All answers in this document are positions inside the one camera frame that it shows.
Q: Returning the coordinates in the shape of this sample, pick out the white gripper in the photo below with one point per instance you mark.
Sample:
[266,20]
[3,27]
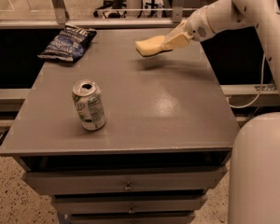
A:
[198,27]

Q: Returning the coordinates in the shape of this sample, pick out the yellow sponge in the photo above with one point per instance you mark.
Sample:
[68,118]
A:
[151,46]

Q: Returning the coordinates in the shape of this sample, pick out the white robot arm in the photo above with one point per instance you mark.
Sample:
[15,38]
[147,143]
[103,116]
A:
[254,189]

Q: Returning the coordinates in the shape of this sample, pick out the white green 7up can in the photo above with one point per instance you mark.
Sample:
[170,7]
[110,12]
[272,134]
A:
[87,99]

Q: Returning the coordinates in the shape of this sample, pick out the office chair base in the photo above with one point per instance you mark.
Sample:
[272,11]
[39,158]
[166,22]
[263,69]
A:
[110,6]

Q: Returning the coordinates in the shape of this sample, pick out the grey drawer cabinet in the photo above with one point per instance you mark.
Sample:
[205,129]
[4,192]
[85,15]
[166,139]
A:
[161,112]

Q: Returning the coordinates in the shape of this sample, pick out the blue chip bag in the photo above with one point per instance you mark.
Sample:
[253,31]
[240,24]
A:
[69,44]

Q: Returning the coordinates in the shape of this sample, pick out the top grey drawer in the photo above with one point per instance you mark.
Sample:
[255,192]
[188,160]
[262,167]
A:
[93,182]

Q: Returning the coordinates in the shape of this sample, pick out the grey drawer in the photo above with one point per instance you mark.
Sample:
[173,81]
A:
[93,182]
[129,204]
[144,218]

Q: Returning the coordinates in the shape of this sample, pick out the middle grey drawer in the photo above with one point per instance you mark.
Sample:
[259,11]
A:
[129,204]

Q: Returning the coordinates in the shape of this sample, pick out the bottom grey drawer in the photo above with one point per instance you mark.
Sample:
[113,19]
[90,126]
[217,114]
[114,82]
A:
[144,218]

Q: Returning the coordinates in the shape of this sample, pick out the metal railing frame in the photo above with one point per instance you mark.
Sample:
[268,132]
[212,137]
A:
[55,14]

